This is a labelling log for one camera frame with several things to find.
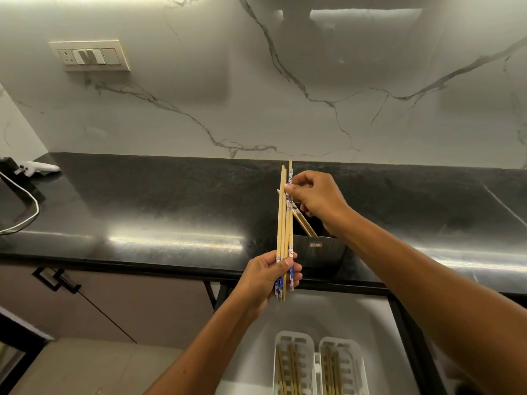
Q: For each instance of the person's left hand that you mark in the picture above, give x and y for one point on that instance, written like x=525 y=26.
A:
x=257 y=279

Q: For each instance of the person's right hand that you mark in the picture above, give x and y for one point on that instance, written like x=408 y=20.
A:
x=323 y=199

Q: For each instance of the person's left thumb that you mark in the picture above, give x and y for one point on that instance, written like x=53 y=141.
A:
x=275 y=257

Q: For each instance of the person's right thumb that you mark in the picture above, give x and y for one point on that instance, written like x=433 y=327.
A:
x=297 y=192

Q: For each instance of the blue-patterned wooden chopstick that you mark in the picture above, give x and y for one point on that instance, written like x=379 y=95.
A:
x=290 y=236
x=305 y=225
x=280 y=217
x=300 y=226
x=284 y=230

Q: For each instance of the person's right forearm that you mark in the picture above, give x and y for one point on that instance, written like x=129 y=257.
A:
x=424 y=296

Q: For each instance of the person's left forearm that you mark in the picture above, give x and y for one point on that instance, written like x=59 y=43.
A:
x=206 y=353

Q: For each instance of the black chopstick holder box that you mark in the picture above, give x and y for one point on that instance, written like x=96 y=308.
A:
x=323 y=257

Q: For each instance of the black-framed pull-out drawer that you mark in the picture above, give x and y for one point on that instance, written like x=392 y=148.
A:
x=370 y=316

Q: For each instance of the bunch of plain chopsticks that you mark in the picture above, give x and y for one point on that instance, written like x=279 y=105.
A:
x=293 y=372

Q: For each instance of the white slotted cutlery basket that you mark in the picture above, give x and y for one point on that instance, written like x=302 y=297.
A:
x=317 y=366

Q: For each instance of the beige cabinet door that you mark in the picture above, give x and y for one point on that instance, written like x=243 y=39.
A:
x=136 y=304

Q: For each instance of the white handheld device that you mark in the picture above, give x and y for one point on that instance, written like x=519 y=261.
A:
x=38 y=167

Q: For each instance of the black appliance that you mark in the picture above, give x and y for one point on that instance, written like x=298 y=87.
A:
x=12 y=176

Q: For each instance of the white wall switch panel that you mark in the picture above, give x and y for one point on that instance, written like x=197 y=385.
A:
x=88 y=55

